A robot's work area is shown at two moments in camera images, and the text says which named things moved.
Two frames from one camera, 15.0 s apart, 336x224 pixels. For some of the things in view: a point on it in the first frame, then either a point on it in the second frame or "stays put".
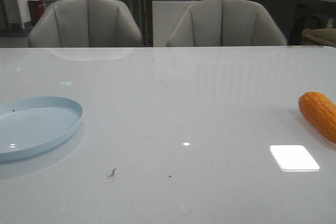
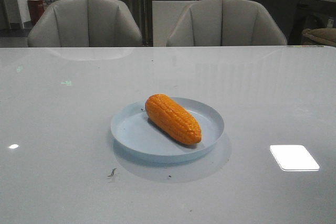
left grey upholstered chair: x=85 y=21 stays put
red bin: x=37 y=8 stays put
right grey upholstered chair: x=220 y=21 stays put
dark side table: x=311 y=13 stays put
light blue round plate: x=30 y=124 to x=134 y=136
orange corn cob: x=321 y=112 to x=173 y=118
